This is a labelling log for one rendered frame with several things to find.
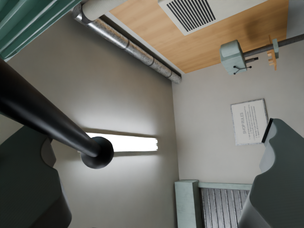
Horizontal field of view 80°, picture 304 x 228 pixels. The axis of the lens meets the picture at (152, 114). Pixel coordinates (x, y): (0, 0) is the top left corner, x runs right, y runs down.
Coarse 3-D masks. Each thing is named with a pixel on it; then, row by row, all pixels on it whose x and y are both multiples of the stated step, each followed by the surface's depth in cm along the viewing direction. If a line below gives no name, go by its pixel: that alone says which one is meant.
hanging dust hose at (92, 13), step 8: (96, 0) 160; (104, 0) 157; (112, 0) 156; (120, 0) 155; (88, 8) 166; (96, 8) 163; (104, 8) 162; (112, 8) 164; (88, 16) 172; (96, 16) 171
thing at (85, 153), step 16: (0, 64) 5; (0, 80) 5; (16, 80) 6; (0, 96) 5; (16, 96) 6; (32, 96) 6; (0, 112) 6; (16, 112) 6; (32, 112) 7; (48, 112) 8; (32, 128) 8; (48, 128) 8; (64, 128) 9; (80, 128) 12; (80, 144) 12; (96, 144) 16; (112, 144) 20; (96, 160) 18
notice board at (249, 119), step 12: (240, 108) 278; (252, 108) 269; (264, 108) 260; (240, 120) 275; (252, 120) 266; (264, 120) 258; (240, 132) 273; (252, 132) 264; (264, 132) 256; (240, 144) 270
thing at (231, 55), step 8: (272, 40) 197; (288, 40) 190; (296, 40) 187; (224, 48) 197; (232, 48) 193; (240, 48) 203; (256, 48) 206; (264, 48) 201; (272, 48) 199; (224, 56) 202; (232, 56) 205; (240, 56) 200; (248, 56) 212; (272, 56) 212; (224, 64) 216; (232, 64) 217; (240, 64) 218; (272, 64) 217; (232, 72) 239
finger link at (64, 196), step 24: (24, 144) 8; (48, 144) 9; (0, 168) 7; (24, 168) 7; (48, 168) 7; (0, 192) 6; (24, 192) 6; (48, 192) 6; (0, 216) 5; (24, 216) 5; (48, 216) 6
